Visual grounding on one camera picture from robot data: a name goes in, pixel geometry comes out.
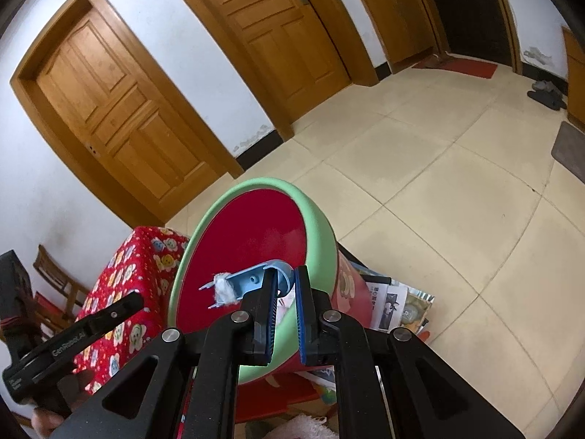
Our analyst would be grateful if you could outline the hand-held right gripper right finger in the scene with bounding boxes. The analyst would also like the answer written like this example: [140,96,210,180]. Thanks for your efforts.
[295,265,526,439]

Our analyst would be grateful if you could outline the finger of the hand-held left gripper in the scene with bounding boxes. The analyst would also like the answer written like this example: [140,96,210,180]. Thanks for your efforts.
[84,292,144,337]

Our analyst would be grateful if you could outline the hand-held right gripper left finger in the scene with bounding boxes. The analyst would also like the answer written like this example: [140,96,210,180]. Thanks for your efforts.
[48,269,279,439]

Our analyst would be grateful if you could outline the white cotton wad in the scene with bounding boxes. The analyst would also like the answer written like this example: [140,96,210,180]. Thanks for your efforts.
[211,273,239,308]

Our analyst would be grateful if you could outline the red basin with green rim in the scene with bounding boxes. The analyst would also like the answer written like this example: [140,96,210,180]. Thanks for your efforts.
[167,177,340,386]

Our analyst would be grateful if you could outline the person's left hand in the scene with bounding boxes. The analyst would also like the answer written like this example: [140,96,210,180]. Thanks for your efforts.
[32,409,65,437]

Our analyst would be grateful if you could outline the red flower print blanket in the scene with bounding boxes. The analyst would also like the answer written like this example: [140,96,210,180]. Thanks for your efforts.
[73,225,190,396]

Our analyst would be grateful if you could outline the wooden chair with red cushion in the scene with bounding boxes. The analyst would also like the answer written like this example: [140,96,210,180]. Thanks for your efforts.
[33,244,92,337]

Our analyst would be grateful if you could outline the black and white newspaper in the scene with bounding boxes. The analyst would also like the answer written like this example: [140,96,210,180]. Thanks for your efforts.
[366,279,410,332]

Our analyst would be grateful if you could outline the white fluffy towel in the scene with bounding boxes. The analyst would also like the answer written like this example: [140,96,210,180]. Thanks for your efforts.
[260,414,339,439]

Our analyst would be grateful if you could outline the wide panelled wooden door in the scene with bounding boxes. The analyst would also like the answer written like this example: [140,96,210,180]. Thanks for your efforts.
[10,0,245,227]

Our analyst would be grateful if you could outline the red doormat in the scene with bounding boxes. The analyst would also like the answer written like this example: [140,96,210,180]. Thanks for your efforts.
[411,55,498,79]

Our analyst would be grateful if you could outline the small plain wooden door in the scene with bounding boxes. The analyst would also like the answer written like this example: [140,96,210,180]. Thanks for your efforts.
[353,0,439,74]

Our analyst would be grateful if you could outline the grey floor mat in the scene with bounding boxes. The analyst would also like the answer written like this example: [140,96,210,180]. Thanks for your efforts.
[551,121,585,175]

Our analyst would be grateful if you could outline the dark slipper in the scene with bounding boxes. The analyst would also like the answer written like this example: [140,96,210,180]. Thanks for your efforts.
[527,90,567,110]

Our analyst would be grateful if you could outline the wooden cabinet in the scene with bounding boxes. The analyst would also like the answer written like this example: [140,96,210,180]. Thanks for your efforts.
[561,26,585,131]

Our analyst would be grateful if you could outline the wooden door with metal handle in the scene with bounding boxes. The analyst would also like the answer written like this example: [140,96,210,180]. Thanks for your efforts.
[153,0,380,142]

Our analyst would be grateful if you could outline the open wooden doorway frame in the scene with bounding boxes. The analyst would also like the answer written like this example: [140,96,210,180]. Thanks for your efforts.
[402,0,524,74]

